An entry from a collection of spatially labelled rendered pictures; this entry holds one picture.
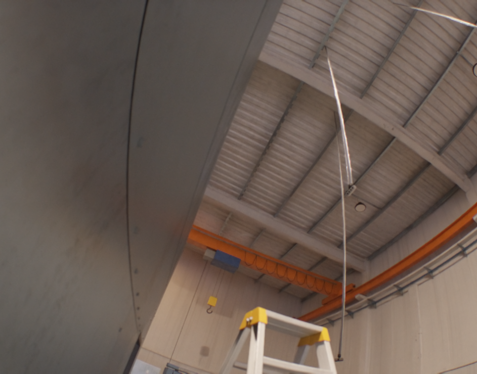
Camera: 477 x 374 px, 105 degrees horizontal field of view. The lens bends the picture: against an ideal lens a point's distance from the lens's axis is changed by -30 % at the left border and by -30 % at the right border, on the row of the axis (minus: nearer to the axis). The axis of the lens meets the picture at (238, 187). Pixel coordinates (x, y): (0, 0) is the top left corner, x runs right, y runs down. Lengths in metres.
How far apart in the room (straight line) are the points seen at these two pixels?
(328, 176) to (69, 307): 7.79
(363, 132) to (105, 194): 7.00
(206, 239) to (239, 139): 3.72
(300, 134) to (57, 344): 7.08
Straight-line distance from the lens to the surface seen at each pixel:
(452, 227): 7.86
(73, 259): 0.24
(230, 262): 8.99
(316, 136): 7.21
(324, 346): 1.19
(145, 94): 0.23
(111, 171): 0.23
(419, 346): 7.91
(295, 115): 6.95
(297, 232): 9.39
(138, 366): 7.41
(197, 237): 9.22
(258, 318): 1.05
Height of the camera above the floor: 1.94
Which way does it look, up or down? 45 degrees up
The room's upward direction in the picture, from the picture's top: 20 degrees clockwise
